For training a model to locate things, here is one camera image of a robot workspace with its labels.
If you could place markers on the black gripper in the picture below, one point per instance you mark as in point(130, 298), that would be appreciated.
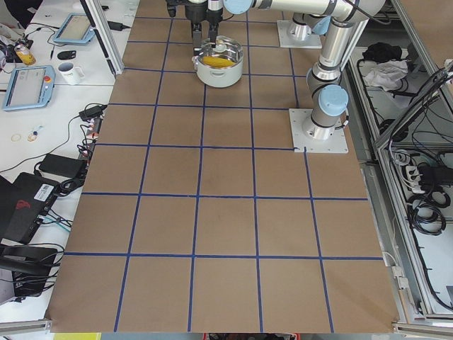
point(214, 16)
point(197, 11)

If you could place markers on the yellow corn cob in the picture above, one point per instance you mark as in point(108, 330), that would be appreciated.
point(217, 62)

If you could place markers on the glass pot lid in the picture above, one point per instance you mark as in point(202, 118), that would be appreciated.
point(226, 47)

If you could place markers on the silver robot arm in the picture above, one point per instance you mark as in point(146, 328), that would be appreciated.
point(309, 21)
point(330, 100)

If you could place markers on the upper blue teach pendant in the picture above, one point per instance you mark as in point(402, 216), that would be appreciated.
point(75, 30)

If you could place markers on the blue teach pendant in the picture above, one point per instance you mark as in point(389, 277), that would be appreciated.
point(29, 87)
point(75, 30)

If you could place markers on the black computer mouse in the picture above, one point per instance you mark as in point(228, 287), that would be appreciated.
point(66, 55)

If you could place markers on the small black power brick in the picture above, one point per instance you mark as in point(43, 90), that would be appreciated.
point(95, 111)

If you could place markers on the white mug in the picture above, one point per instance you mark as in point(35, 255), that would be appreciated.
point(71, 73)

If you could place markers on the power strip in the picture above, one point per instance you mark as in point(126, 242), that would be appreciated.
point(90, 130)

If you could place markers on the black cloth bundle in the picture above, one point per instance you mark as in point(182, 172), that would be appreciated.
point(382, 52)

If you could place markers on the yellow spray can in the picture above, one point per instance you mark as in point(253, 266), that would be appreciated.
point(24, 54)

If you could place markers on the lower blue teach pendant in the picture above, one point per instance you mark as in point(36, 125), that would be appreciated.
point(29, 87)

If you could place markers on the white crumpled cloth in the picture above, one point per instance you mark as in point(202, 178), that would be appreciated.
point(391, 77)

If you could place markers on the black power adapter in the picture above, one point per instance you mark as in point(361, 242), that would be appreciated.
point(62, 166)

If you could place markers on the black laptop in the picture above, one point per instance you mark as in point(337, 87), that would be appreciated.
point(23, 205)

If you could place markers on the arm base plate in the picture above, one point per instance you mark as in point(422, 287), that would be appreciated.
point(308, 137)
point(293, 35)

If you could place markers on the aluminium frame post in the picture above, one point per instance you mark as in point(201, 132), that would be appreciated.
point(99, 24)

